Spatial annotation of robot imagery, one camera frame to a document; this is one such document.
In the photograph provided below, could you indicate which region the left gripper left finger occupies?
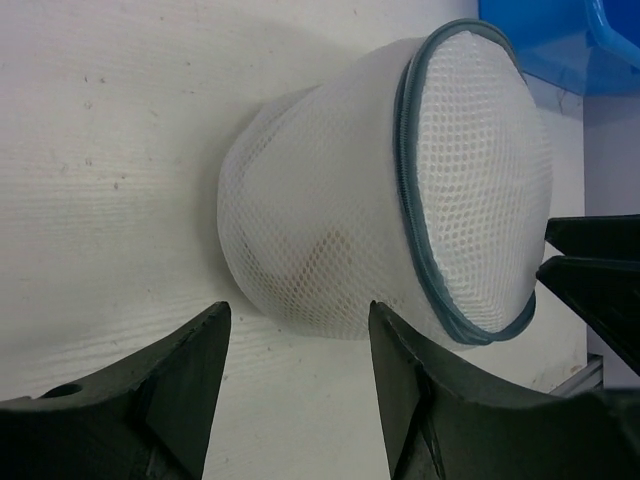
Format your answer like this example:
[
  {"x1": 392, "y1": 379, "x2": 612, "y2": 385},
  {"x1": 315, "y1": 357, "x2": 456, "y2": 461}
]
[{"x1": 1, "y1": 302, "x2": 231, "y2": 479}]

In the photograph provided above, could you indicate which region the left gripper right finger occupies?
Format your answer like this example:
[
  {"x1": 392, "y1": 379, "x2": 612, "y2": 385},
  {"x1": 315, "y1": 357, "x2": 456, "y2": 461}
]
[{"x1": 368, "y1": 302, "x2": 639, "y2": 479}]

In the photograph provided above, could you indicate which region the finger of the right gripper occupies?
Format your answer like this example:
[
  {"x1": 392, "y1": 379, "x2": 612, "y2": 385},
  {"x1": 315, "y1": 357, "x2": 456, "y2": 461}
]
[
  {"x1": 536, "y1": 256, "x2": 639, "y2": 372},
  {"x1": 545, "y1": 214, "x2": 640, "y2": 261}
]

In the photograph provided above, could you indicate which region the white mesh laundry bag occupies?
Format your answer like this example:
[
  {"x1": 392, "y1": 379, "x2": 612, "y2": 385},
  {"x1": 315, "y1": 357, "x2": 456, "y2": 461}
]
[{"x1": 217, "y1": 19, "x2": 553, "y2": 349}]

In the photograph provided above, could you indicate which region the blue plastic bin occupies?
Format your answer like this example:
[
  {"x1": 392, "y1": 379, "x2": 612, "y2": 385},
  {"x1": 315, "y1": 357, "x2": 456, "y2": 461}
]
[{"x1": 478, "y1": 0, "x2": 639, "y2": 96}]

